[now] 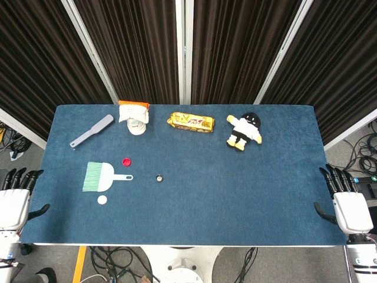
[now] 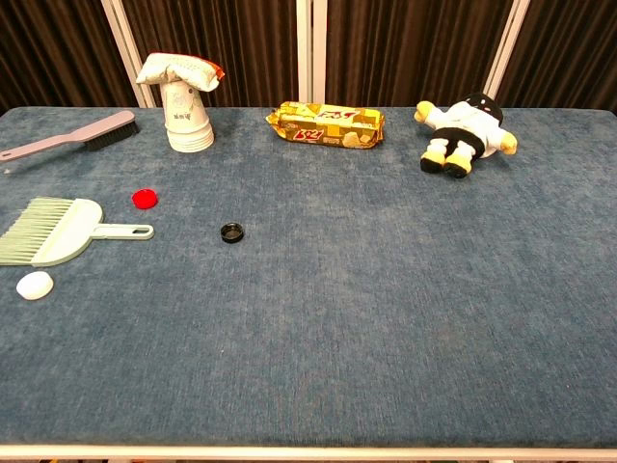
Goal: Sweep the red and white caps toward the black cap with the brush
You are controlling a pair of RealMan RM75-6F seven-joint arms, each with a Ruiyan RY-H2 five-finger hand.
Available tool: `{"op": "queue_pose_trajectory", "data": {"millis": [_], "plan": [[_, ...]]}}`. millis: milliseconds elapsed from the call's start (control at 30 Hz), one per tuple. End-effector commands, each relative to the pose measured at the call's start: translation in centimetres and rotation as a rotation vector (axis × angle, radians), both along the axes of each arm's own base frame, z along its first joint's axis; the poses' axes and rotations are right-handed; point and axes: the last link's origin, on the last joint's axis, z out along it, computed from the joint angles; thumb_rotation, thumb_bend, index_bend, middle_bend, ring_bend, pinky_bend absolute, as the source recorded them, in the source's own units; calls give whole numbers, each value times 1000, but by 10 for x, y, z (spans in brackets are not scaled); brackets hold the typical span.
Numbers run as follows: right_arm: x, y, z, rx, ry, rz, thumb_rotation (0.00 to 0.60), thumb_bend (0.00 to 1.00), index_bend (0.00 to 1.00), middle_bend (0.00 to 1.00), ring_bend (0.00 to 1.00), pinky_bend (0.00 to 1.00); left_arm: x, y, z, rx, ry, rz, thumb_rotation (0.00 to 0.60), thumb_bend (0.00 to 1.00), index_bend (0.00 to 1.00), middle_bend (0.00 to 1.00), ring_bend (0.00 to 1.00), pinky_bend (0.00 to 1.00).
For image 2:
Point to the black bottle cap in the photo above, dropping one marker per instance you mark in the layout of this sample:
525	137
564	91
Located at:
232	233

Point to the yellow biscuit package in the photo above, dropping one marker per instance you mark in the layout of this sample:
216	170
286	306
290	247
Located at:
332	126

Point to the red bottle cap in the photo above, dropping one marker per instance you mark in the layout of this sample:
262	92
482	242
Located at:
144	199

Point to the white snack bag orange end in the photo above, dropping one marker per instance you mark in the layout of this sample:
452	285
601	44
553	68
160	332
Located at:
176	70

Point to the white bottle cap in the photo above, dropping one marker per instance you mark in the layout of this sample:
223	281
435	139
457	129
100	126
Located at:
34	286

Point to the blue fabric table cover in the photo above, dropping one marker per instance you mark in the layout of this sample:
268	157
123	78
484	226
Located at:
337	313

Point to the stack of white paper cups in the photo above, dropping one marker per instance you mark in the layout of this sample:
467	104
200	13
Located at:
187	128

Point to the black and white plush doll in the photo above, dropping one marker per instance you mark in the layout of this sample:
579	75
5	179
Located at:
470	126

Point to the dark pleated curtain panel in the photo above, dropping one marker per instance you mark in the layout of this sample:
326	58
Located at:
53	48
250	38
410	48
569	53

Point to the lilac brush with black bristles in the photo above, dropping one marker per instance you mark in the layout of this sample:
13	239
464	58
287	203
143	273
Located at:
99	128

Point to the white partition frame post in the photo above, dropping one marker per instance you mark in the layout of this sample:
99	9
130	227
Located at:
126	48
506	48
311	48

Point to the white table frame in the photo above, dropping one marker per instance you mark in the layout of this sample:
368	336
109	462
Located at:
308	453

